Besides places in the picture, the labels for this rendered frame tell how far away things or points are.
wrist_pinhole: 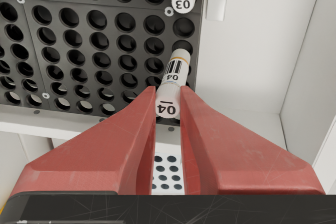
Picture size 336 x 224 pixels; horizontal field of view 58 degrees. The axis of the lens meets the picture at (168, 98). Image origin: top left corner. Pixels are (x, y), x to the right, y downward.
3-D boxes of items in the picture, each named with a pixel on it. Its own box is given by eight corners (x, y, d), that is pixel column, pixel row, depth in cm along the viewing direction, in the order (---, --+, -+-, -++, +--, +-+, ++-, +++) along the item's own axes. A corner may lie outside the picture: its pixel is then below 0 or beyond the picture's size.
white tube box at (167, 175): (197, 132, 42) (195, 152, 39) (203, 173, 46) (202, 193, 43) (113, 133, 44) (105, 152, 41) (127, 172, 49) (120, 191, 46)
